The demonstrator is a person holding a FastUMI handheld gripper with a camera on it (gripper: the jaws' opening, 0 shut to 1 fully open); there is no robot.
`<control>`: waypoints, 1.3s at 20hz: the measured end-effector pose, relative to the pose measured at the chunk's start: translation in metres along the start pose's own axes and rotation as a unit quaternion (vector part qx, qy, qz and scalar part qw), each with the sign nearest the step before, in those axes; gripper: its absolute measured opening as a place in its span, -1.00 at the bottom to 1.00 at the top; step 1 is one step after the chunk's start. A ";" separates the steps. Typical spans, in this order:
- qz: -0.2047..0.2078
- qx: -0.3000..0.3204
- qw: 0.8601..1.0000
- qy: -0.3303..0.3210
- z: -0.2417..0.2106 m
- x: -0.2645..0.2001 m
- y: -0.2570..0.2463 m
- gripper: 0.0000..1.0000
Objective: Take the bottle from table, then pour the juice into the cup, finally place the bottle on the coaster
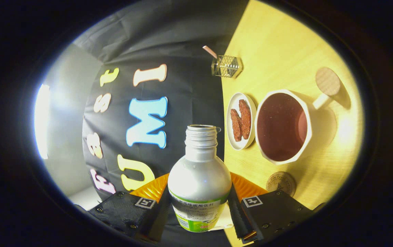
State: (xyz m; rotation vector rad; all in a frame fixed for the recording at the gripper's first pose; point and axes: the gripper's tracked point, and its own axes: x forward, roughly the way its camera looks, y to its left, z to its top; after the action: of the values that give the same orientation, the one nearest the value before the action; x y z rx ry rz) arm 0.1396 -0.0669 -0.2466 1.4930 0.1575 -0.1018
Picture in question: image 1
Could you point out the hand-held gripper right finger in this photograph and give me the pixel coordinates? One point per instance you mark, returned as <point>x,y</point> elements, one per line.
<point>238,216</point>

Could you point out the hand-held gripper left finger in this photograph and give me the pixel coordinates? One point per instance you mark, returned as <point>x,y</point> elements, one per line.
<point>121,211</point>

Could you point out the round cork coaster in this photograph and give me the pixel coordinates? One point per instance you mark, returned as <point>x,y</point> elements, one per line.
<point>281,184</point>

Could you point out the silver juice bottle green label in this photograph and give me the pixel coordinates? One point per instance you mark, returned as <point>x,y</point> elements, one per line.
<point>199,178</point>

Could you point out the brown meat slice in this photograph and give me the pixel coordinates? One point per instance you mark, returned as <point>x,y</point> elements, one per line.
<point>236,125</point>
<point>245,118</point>

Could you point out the white oval plate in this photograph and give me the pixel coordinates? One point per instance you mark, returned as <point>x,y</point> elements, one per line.
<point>233,103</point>

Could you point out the black backdrop cloth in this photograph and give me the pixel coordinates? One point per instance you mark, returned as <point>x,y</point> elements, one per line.
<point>182,89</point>

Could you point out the light wooden table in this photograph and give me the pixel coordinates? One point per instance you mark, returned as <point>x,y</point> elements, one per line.
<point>285,41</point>

